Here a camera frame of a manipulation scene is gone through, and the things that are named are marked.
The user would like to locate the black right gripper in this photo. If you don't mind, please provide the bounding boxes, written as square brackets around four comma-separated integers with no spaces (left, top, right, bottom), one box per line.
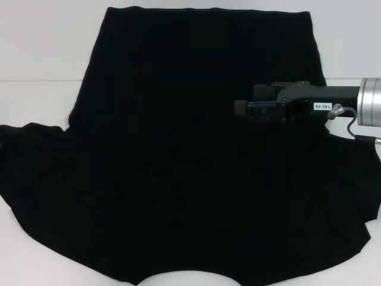
[234,80,361,122]

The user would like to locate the black shirt with white print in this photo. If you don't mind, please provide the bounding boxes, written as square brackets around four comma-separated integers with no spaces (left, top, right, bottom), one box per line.
[0,6,381,286]

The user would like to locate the right gripper cable with plug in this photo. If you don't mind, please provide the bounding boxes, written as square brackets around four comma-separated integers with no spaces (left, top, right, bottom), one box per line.
[326,103,381,147]

